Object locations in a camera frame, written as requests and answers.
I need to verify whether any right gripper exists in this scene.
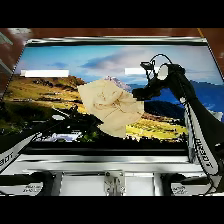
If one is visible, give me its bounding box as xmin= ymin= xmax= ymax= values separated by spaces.
xmin=131 ymin=77 xmax=165 ymax=102

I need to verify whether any cream T-shirt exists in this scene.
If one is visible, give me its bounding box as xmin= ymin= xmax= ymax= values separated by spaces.
xmin=76 ymin=78 xmax=145 ymax=139

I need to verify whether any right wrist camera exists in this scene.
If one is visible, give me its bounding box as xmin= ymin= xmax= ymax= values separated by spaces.
xmin=139 ymin=60 xmax=156 ymax=81

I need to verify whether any black cable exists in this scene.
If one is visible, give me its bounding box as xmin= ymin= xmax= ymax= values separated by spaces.
xmin=147 ymin=53 xmax=175 ymax=70

